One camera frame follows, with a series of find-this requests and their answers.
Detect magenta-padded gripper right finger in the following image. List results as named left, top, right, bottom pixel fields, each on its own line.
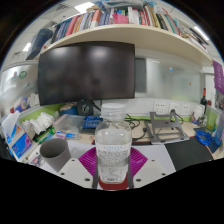
left=128, top=147, right=170, bottom=190

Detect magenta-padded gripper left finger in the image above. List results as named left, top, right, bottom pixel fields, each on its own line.
left=57, top=147, right=98, bottom=190

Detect clear plastic water bottle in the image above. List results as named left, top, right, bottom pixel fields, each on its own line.
left=94, top=103, right=133, bottom=184

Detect blank white paper sheet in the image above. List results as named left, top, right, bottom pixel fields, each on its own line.
left=129, top=143, right=177, bottom=174

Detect white paper with handwriting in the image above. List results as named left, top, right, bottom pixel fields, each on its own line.
left=68, top=139, right=98, bottom=161

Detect grey paper cup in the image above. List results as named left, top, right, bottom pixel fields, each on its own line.
left=39, top=137, right=73, bottom=173

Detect black desk mat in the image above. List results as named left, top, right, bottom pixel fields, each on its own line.
left=164, top=144, right=214, bottom=172

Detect grey metal laptop stand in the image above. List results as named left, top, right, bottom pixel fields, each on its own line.
left=143, top=110, right=190, bottom=145

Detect flat round red coaster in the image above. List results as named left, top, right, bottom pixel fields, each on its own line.
left=98, top=178, right=129, bottom=191

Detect clear plastic box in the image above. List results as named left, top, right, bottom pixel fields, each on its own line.
left=53, top=114, right=86, bottom=134

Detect small blue box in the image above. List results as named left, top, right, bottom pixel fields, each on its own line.
left=82, top=114, right=104, bottom=130

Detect stack of white tissues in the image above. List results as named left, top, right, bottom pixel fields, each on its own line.
left=29, top=112, right=55, bottom=135

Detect blue tissue box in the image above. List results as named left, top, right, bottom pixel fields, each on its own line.
left=1, top=110, right=33, bottom=159

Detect purple drinking bottle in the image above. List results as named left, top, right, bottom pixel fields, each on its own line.
left=214, top=109, right=224, bottom=146

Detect black computer monitor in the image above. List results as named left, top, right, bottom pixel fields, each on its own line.
left=37, top=40, right=137, bottom=117

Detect purple hanging banner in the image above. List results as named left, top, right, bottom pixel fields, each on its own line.
left=212, top=59, right=224, bottom=96

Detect black cables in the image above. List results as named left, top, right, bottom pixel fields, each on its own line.
left=124, top=113, right=149, bottom=141

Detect coiled blue cable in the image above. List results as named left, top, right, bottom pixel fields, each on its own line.
left=194, top=129, right=214, bottom=147

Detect white wall socket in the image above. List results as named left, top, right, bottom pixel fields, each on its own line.
left=169, top=103, right=181, bottom=116
left=181, top=103, right=192, bottom=116
left=153, top=101, right=168, bottom=116

